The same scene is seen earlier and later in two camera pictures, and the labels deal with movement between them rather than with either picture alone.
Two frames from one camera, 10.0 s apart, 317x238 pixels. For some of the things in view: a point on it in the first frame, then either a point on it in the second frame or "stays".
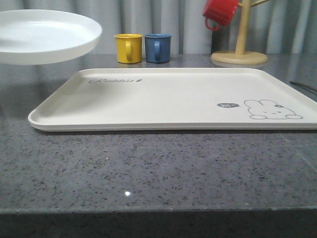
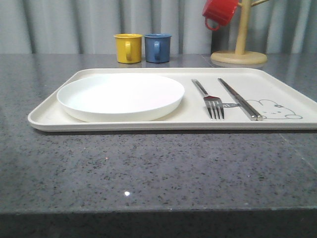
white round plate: x=42 y=36 -> x=121 y=97
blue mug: x=158 y=48 stays
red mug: x=221 y=11 stays
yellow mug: x=129 y=48 stays
